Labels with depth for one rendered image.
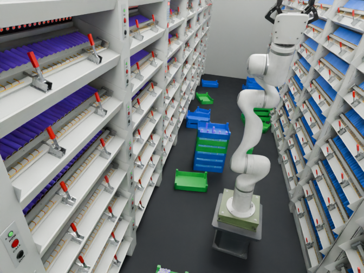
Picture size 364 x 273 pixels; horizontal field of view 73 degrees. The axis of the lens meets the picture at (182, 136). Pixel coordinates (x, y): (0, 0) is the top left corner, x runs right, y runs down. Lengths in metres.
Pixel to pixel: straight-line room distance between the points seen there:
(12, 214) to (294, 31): 0.95
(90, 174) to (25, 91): 0.44
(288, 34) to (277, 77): 0.16
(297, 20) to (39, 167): 0.89
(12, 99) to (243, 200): 1.35
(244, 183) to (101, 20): 1.15
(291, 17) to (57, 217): 0.97
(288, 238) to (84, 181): 1.67
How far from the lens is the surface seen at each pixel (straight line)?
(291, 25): 0.95
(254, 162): 1.48
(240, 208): 1.70
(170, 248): 1.92
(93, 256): 1.26
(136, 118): 1.37
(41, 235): 0.86
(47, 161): 0.77
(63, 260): 1.04
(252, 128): 1.43
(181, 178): 2.41
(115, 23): 1.03
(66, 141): 0.84
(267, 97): 1.42
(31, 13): 0.66
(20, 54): 0.80
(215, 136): 2.30
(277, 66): 1.00
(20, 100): 0.65
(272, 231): 2.20
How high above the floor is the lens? 1.60
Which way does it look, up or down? 32 degrees down
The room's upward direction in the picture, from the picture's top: 5 degrees clockwise
